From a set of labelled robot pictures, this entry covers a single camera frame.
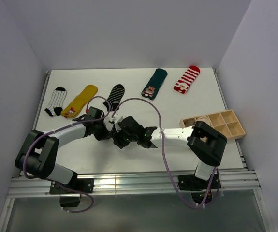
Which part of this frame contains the tan sock with maroon stripes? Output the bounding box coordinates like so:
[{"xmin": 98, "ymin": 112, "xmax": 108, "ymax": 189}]
[{"xmin": 183, "ymin": 118, "xmax": 196, "ymax": 127}]

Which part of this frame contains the cream and brown sock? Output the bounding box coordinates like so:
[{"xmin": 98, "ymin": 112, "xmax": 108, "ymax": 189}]
[{"xmin": 195, "ymin": 116, "xmax": 212, "ymax": 126}]

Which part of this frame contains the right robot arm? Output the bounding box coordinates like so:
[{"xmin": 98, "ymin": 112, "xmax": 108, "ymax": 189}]
[{"xmin": 109, "ymin": 116, "xmax": 227, "ymax": 189}]

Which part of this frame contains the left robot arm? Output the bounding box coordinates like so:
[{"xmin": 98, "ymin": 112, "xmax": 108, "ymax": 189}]
[{"xmin": 15, "ymin": 107, "xmax": 110, "ymax": 193}]

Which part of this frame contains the mustard yellow sock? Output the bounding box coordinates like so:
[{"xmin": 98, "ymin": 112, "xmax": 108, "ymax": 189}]
[{"xmin": 61, "ymin": 85, "xmax": 98, "ymax": 118}]

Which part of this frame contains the black horizontal-striped ankle sock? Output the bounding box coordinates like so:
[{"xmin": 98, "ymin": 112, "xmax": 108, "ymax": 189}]
[{"xmin": 103, "ymin": 84, "xmax": 125, "ymax": 112}]

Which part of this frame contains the dark green reindeer sock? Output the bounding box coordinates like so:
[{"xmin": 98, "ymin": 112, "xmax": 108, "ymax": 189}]
[{"xmin": 141, "ymin": 68, "xmax": 168, "ymax": 100}]

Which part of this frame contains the white black vertical-striped sock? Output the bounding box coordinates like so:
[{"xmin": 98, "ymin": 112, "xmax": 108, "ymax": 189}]
[{"xmin": 45, "ymin": 87, "xmax": 67, "ymax": 117}]

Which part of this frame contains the red white striped santa sock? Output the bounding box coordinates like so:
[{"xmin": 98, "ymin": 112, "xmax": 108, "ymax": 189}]
[{"xmin": 173, "ymin": 65, "xmax": 200, "ymax": 94}]

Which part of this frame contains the wooden compartment tray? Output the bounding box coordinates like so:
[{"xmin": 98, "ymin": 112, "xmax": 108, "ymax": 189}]
[{"xmin": 179, "ymin": 109, "xmax": 246, "ymax": 140}]

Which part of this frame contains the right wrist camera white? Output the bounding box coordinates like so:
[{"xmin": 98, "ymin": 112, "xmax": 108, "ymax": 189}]
[{"xmin": 104, "ymin": 113, "xmax": 124, "ymax": 131}]

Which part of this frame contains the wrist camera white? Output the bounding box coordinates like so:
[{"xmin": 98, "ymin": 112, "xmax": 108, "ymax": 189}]
[
  {"xmin": 86, "ymin": 107, "xmax": 94, "ymax": 114},
  {"xmin": 104, "ymin": 113, "xmax": 124, "ymax": 131}
]

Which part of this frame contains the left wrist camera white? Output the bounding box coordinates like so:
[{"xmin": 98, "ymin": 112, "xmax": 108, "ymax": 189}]
[{"xmin": 86, "ymin": 107, "xmax": 94, "ymax": 114}]

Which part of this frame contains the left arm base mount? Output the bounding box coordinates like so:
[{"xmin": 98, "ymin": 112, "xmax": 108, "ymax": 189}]
[{"xmin": 49, "ymin": 178, "xmax": 94, "ymax": 213}]

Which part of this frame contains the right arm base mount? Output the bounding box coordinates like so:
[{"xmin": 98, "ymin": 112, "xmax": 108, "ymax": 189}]
[{"xmin": 177, "ymin": 174, "xmax": 221, "ymax": 205}]

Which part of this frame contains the aluminium table frame rail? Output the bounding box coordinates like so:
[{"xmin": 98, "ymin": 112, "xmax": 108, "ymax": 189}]
[{"xmin": 6, "ymin": 170, "xmax": 261, "ymax": 198}]

